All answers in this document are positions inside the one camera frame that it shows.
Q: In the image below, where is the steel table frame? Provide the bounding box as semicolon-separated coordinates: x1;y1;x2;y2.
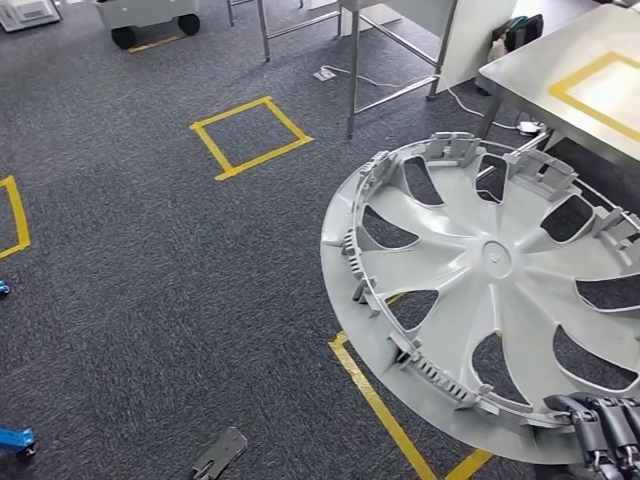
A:
226;0;343;64

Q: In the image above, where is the steel workbench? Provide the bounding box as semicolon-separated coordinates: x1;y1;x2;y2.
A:
473;3;640;180

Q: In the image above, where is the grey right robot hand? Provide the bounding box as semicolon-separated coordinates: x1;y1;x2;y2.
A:
542;392;640;480

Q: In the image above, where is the grey plastic wheel cover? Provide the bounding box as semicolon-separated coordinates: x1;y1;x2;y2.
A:
319;131;640;466

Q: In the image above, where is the white cart with black wheels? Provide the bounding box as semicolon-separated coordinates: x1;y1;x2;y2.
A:
94;0;202;51

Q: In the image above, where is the white cable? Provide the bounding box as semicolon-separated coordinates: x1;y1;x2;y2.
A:
319;64;538;134

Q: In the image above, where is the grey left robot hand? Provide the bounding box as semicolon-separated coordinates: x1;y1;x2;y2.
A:
189;426;249;480

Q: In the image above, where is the white weighing scale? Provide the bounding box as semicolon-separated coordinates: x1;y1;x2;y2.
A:
0;0;62;33

